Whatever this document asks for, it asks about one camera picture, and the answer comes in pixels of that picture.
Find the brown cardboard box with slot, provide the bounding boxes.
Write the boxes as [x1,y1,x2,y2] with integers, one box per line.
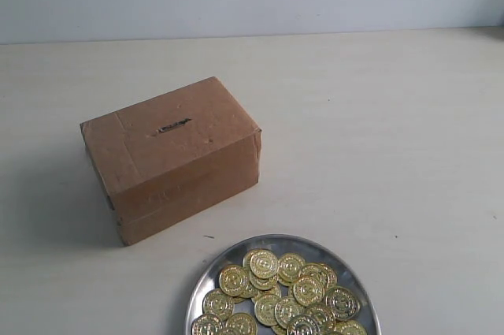
[80,77,261,245]

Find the gold coin top centre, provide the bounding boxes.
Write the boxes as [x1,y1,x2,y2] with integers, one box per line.
[249,249,279,279]

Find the gold coin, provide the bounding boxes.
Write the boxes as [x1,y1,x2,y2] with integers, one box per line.
[202,288,235,321]
[219,264,249,297]
[249,249,279,279]
[324,286,361,322]
[335,320,367,335]
[292,276,324,307]
[191,314,224,335]
[278,252,306,283]
[274,296,305,329]

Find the round silver metal plate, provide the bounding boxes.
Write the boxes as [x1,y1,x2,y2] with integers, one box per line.
[183,234,381,334]

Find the gold coin upper middle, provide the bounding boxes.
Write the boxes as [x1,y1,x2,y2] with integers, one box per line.
[278,252,306,283]

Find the gold coin upper left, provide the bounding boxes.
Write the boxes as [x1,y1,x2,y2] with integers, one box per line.
[219,264,249,297]

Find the gold coin lower middle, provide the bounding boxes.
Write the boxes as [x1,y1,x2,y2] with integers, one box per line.
[274,296,305,329]

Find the gold coin bottom left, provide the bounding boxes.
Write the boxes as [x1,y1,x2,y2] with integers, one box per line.
[191,314,224,335]

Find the gold coin bottom right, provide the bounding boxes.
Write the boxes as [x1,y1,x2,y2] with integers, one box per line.
[335,320,367,335]

